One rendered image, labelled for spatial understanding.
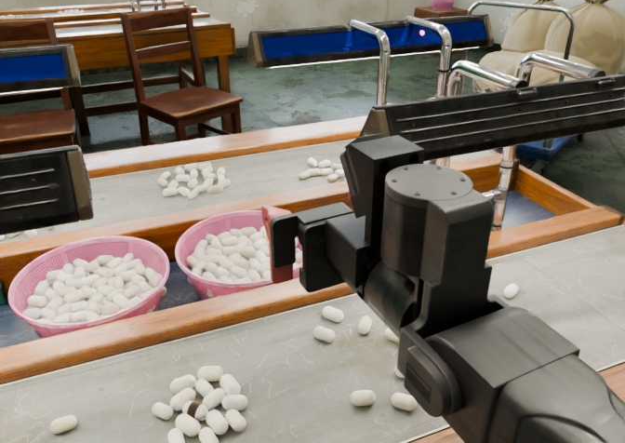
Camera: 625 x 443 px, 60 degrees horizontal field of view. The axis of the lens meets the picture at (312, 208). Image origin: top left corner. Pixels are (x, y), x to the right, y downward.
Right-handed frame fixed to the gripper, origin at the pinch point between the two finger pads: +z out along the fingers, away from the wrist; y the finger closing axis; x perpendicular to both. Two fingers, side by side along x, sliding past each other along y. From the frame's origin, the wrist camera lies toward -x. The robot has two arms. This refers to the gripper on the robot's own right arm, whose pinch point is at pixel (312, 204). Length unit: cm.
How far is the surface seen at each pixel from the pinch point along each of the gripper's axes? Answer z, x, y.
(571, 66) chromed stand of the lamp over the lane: 16, -5, -54
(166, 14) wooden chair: 263, 17, -43
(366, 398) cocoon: 0.6, 31.6, -8.4
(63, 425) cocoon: 14.3, 31.7, 28.5
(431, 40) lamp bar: 63, 0, -63
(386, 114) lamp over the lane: 12.7, -3.2, -17.0
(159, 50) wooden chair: 260, 35, -37
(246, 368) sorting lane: 14.7, 33.1, 3.8
